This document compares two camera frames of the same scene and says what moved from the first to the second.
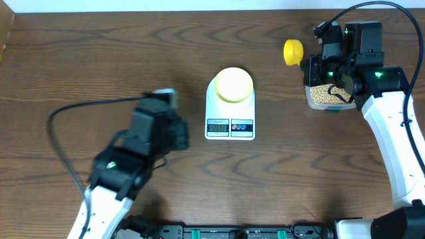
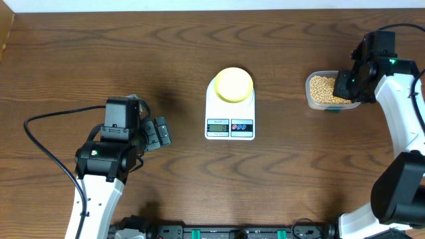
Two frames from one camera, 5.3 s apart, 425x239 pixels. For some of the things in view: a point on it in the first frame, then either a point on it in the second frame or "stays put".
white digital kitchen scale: (228, 121) stays put
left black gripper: (180, 125) to (155, 141)
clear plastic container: (329, 97) stays put
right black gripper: (310, 66) to (340, 87)
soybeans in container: (319, 93) stays put
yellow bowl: (234, 85) stays put
